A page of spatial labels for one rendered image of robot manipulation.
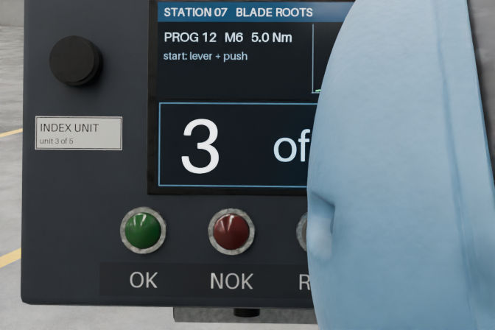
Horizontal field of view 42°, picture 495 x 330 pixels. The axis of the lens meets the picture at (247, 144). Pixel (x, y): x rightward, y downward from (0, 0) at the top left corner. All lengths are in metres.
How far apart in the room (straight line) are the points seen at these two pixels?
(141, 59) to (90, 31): 0.03
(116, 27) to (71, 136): 0.07
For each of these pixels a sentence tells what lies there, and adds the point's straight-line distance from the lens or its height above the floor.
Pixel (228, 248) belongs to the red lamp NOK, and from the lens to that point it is 0.36.
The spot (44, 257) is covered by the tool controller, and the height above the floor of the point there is 1.10.
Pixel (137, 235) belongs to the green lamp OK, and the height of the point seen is 1.12.
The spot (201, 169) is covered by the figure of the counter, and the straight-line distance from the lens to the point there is 0.37.
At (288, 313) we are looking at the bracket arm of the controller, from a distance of 0.45.
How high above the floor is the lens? 1.25
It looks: 14 degrees down
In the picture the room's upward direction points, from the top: straight up
